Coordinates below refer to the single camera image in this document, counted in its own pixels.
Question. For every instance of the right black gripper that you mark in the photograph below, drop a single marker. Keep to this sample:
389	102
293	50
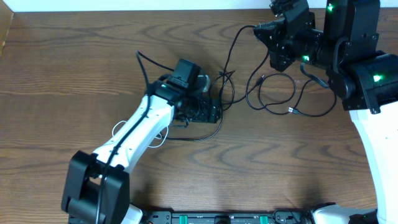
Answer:
275	37

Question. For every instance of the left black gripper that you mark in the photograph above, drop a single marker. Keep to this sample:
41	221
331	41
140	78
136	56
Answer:
211	115

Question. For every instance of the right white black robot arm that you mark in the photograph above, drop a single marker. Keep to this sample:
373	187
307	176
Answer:
363	77

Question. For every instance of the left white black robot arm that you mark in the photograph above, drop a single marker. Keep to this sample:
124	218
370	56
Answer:
97	186

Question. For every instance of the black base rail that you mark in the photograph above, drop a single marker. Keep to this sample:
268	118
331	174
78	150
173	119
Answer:
280	217

